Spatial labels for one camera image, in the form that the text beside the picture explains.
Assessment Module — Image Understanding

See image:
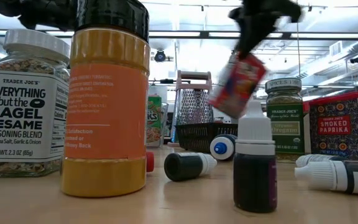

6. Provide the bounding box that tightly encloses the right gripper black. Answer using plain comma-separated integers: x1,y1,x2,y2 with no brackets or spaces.
228,0,303,60

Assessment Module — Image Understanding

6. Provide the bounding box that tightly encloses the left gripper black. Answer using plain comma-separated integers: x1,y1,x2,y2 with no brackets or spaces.
17,0,77,30

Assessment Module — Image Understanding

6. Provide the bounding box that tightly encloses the small red snack box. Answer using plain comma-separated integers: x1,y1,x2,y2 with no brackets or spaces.
208,52,267,119

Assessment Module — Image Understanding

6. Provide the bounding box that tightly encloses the green lid oregano jar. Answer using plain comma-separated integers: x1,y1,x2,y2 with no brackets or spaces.
265,77,306,162

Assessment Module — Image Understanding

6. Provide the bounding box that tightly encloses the white round cap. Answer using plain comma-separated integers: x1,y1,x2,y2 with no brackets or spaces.
0,29,71,178

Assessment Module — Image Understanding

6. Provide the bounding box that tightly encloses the blue white squeeze bottle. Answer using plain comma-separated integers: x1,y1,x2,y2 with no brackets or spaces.
209,133,239,162

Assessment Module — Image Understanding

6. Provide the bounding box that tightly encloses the red smoked paprika tin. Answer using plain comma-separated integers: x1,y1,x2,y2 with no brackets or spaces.
303,91,358,162

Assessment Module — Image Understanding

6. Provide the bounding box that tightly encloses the black round disc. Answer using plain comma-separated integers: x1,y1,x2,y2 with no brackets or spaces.
61,0,151,198

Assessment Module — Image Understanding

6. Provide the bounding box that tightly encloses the small green cereal box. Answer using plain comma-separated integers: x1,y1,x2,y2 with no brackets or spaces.
149,95,164,147

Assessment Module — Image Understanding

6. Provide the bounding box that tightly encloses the dark dropper bottle white cap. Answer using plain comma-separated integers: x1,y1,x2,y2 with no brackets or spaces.
163,151,218,182
294,160,358,197
295,154,347,169

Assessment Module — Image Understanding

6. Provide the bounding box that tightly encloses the purple dropper bottle white cap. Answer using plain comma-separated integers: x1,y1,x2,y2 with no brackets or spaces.
233,100,278,214

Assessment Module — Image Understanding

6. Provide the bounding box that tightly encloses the black tube red cap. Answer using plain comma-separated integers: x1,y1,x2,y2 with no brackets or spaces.
146,151,155,174

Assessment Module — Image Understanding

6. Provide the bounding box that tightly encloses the pink metal box grater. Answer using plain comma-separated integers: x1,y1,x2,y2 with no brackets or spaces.
170,70,214,147

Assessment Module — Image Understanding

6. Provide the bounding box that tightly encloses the black mesh basket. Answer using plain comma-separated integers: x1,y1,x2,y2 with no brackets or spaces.
175,122,239,153

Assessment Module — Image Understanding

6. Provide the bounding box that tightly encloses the black aluminium rig frame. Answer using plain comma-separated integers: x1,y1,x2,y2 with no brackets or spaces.
0,29,358,40

